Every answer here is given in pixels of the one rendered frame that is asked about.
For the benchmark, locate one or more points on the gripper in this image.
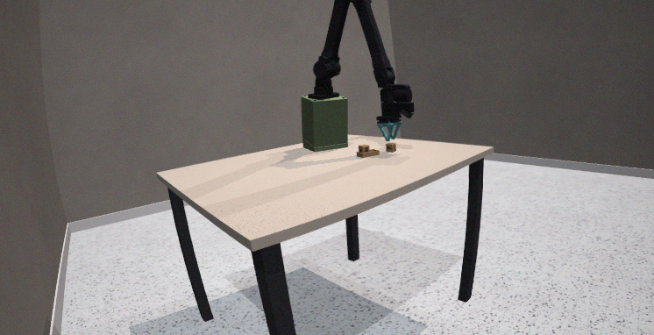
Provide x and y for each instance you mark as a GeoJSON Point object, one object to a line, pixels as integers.
{"type": "Point", "coordinates": [385, 123]}

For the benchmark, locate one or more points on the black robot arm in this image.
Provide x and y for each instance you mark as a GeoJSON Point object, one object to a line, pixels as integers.
{"type": "Point", "coordinates": [328, 62]}

